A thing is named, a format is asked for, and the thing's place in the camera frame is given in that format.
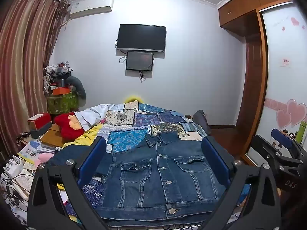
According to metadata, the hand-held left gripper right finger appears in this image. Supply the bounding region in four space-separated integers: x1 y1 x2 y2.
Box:
201 136 282 230

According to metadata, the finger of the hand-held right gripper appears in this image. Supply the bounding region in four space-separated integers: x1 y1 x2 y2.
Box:
271 129 307 160
251 135 304 170

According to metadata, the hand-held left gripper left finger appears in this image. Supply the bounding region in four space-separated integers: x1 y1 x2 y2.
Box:
27 136 113 230

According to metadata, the blue denim jacket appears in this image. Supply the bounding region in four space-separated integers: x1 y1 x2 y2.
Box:
48 132 232 223

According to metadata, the green bottle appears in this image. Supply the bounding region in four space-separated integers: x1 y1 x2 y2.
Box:
295 122 307 144

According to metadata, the yellow blanket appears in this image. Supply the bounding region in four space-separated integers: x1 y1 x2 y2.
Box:
63 123 103 148

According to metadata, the red plush toy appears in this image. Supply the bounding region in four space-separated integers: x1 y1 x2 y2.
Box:
53 112 84 142

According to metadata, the pink plush toy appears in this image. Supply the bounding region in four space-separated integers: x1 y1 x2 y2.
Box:
34 153 55 168

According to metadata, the blue patchwork bedspread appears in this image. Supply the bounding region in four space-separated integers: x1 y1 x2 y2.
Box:
62 100 252 230

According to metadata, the white heart-print sliding door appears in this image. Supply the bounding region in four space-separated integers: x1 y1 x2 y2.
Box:
246 1 307 167

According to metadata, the dark grey case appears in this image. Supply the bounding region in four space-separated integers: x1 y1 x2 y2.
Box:
30 122 53 139

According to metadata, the pile of books and papers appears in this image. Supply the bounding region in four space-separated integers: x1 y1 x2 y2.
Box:
17 139 58 166

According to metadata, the red box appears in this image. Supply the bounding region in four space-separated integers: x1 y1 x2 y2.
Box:
27 113 52 131

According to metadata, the green patterned box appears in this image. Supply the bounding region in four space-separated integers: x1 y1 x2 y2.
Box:
46 92 79 115

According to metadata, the wooden wardrobe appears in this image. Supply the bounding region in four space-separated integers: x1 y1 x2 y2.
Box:
217 0 295 166

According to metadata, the yellow fuzzy item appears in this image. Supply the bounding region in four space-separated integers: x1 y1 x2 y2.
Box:
123 95 144 104

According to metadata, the grey plush toy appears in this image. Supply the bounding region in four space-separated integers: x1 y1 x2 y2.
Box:
65 76 87 107

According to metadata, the orange box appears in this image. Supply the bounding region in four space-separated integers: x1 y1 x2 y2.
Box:
52 87 71 95

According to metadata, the printed white cloth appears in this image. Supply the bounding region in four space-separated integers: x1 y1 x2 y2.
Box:
0 156 36 221

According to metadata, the small black monitor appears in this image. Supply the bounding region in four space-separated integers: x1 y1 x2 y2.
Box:
126 51 154 72

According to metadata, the brown striped curtain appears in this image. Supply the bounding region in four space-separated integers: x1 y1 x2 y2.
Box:
0 0 70 159

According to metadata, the white air conditioner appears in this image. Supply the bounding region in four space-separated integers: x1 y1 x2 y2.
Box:
68 0 114 19

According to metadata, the black wall television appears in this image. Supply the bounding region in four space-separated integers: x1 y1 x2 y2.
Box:
116 24 167 53

